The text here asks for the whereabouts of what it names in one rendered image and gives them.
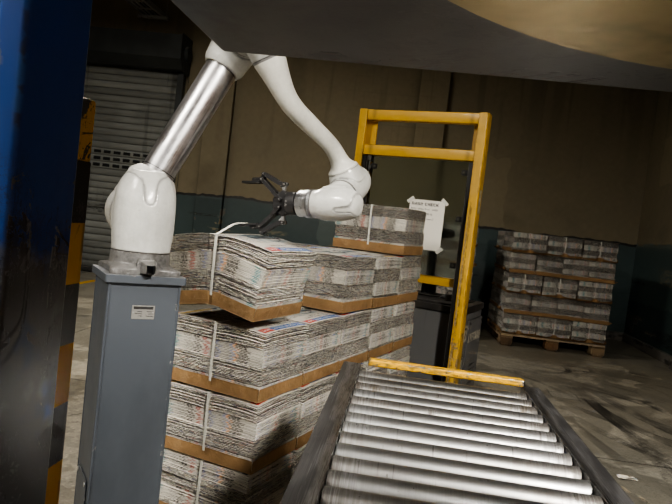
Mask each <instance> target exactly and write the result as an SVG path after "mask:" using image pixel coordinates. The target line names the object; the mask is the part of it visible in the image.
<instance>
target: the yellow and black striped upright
mask: <svg viewBox="0 0 672 504"><path fill-rule="evenodd" d="M95 105H96V103H95V102H94V101H92V100H90V99H87V98H85V97H83V107H82V118H81V128H80V139H79V149H78V160H77V170H76V181H75V191H74V202H73V213H72V223H71V234H70V244H69V255H68V265H67V276H66V286H65V297H64V308H63V318H62V329H61V339H60V350H59V360H58V371H57V381H56V392H55V403H54V413H53V424H52V434H51V445H50V455H49V466H48V476H47V487H46V498H45V504H58V502H59V492H60V481H61V471H62V460H63V450H64V439H65V429H66V419H67V408H68V398H69V387H70V377H71V366H72V356H73V346H74V335H75V325H76V314H77V304H78V293H79V283H80V273H81V262H82V252H83V241H84V231H85V220H86V210H87V200H88V189H89V179H90V168H91V163H90V162H89V161H90V157H91V147H92V137H93V126H94V116H95Z"/></svg>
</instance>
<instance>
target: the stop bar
mask: <svg viewBox="0 0 672 504"><path fill-rule="evenodd" d="M368 365H369V366H374V367H381V368H388V369H395V370H402V371H409V372H417V373H424V374H431V375H438V376H445V377H452V378H459V379H467V380H474V381H481V382H488V383H495V384H502V385H509V386H516V387H524V384H525V381H524V380H523V379H522V378H515V377H508V376H500V375H493V374H486V373H479V372H472V371H464V370H457V369H450V368H443V367H436V366H428V365H421V364H414V363H407V362H400V361H392V360H385V359H378V358H371V357H370V358H369V360H368Z"/></svg>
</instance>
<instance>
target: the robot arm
mask: <svg viewBox="0 0 672 504"><path fill-rule="evenodd" d="M205 61H206V62H205V64H204V66H203V67H202V69H201V70H200V72H199V74H198V75H197V77H196V78H195V80H194V82H193V83H192V85H191V86H190V88H189V90H188V91H187V93H186V95H185V96H184V98H183V99H182V101H181V103H180V104H179V106H178V107H177V109H176V111H175V112H174V114H173V116H172V117H171V119H170V120H169V122H168V124H167V125H166V127H165V128H164V130H163V132H162V133H161V135H160V136H159V138H158V140H157V141H156V143H155V145H154V146H153V148H152V149H151V151H150V153H149V154H148V156H147V157H146V159H145V161H144V162H143V164H142V163H138V164H135V165H132V166H130V168H129V169H128V170H127V172H126V173H125V174H124V175H123V176H122V178H121V179H120V181H119V182H118V184H117V185H116V187H115V188H114V191H113V192H112V193H111V194H110V195H109V196H108V198H107V200H106V203H105V216H106V220H107V222H108V224H109V226H110V227H111V249H110V254H109V259H108V260H100V261H99V264H98V266H101V267H103V268H105V269H106V270H108V271H109V273H110V274H128V275H146V276H164V277H177V278H178V277H180V274H181V273H180V271H177V270H175V269H173V268H172V267H171V266H170V250H171V244H172V240H173V233H174V225H175V214H176V188H175V183H174V182H173V180H174V179H175V177H176V175H177V174H178V172H179V170H180V169H181V167H182V165H183V164H184V162H185V161H186V159H187V157H188V156H189V154H190V152H191V151H192V149H193V147H194V146H195V144H196V143H197V141H198V139H199V138H200V136H201V134H202V133H203V131H204V129H205V128H206V126H207V124H208V123H209V121H210V120H211V118H212V116H213V115H214V113H215V111H216V110H217V108H218V106H219V105H220V103H221V102H222V100H223V98H224V97H225V95H226V93H227V92H228V90H229V88H230V87H231V85H232V83H233V82H234V81H237V80H239V79H241V78H242V77H243V76H244V74H245V73H246V72H247V71H248V69H249V68H250V67H251V66H252V65H253V66H254V68H255V69H256V71H257V72H258V74H259V75H260V76H261V78H262V79H263V81H264V83H265V84H266V86H267V87H268V89H269V90H270V92H271V94H272V95H273V97H274V99H275V100H276V102H277V103H278V105H279V106H280V108H281V109H282V110H283V111H284V113H285V114H286V115H287V116H288V117H289V118H290V119H291V120H292V121H293V122H294V123H295V124H296V125H297V126H298V127H299V128H300V129H301V130H303V131H304V132H305V133H306V134H307V135H308V136H309V137H310V138H311V139H313V140H314V141H315V142H316V143H317V144H318V145H319V146H320V147H321V148H322V149H323V150H324V151H325V153H326V154H327V156H328V158H329V161H330V165H331V168H330V172H329V173H328V175H329V183H330V184H329V185H327V186H324V187H322V188H321V189H318V190H314V189H312V190H299V191H298V192H287V191H286V190H287V186H289V183H286V182H282V181H280V180H279V179H277V178H275V177H274V176H272V175H270V174H269V173H267V172H262V173H261V174H262V176H261V177H253V178H252V181H242V183H245V184H264V185H265V186H266V187H267V188H268V189H269V190H270V192H271V193H272V194H273V195H274V198H273V205H272V208H273V209H274V210H273V211H271V213H270V214H269V215H268V216H267V217H266V218H265V219H264V220H263V221H262V222H261V223H245V224H239V226H250V229H259V234H266V233H268V232H269V231H271V230H273V229H275V228H277V227H279V226H281V225H286V224H287V221H285V216H287V215H297V216H298V217H305V218H317V219H320V220H324V221H346V220H351V219H354V218H357V217H359V216H360V214H361V213H362V211H363V206H364V201H363V198H364V197H365V196H366V194H367V193H368V191H369V189H370V186H371V177H370V174H369V172H368V171H367V170H366V169H365V168H363V167H361V166H359V165H358V163H357V162H356V161H353V160H351V159H350V158H349V157H348V156H347V154H346V152H345V151H344V149H343V147H342V146H341V144H340V143H339V142H338V140H337V139H336V138H335V137H334V136H333V135H332V133H331V132H330V131H329V130H328V129H327V128H326V127H325V126H324V125H323V124H322V123H321V122H320V121H319V120H318V119H317V118H316V117H315V116H314V115H313V113H312V112H311V111H310V110H309V109H308V108H307V107H306V106H305V105H304V104H303V102H302V101H301V100H300V98H299V97H298V95H297V93H296V91H295V89H294V86H293V83H292V79H291V76H290V72H289V68H288V64H287V59H286V57H283V56H272V55H261V54H250V53H239V52H228V51H224V50H222V49H221V48H220V47H218V46H217V45H216V44H215V43H214V42H213V41H212V40H211V42H210V44H209V47H208V49H207V51H206V54H205ZM267 178H268V179H269V180H271V181H273V182H274V183H276V184H278V185H280V187H281V188H282V191H280V192H279V191H277V190H276V189H275V187H274V186H273V185H272V184H271V183H270V182H269V181H268V180H267ZM278 215H280V216H281V218H280V219H279V220H278V221H276V222H274V223H272V224H271V225H269V226H267V225H268V224H269V223H270V222H271V221H272V220H273V219H274V218H275V217H276V216H278ZM265 226H267V227H265ZM264 227H265V228H264Z"/></svg>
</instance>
